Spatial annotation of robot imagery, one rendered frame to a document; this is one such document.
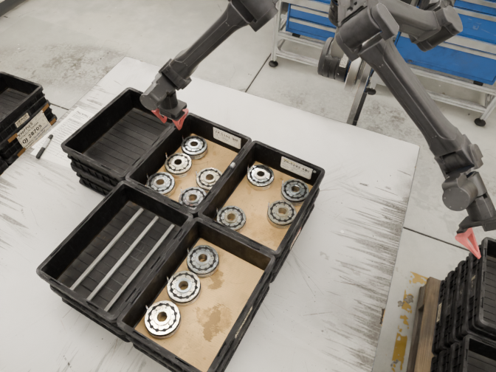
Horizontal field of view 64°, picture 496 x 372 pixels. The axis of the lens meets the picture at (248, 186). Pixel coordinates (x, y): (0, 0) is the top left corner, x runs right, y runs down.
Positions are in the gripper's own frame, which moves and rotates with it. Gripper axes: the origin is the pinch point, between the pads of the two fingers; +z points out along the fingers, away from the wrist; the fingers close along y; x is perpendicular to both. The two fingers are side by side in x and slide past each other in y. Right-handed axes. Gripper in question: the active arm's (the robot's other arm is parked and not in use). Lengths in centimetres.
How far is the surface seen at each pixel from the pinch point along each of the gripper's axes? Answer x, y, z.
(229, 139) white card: 18.0, 11.9, 17.7
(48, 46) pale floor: 102, -220, 107
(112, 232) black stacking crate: -35.4, -2.9, 23.1
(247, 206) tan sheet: -2.4, 31.7, 23.3
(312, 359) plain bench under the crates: -35, 74, 36
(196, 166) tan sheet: 3.7, 5.4, 23.3
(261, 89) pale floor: 149, -39, 108
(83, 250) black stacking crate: -46, -6, 23
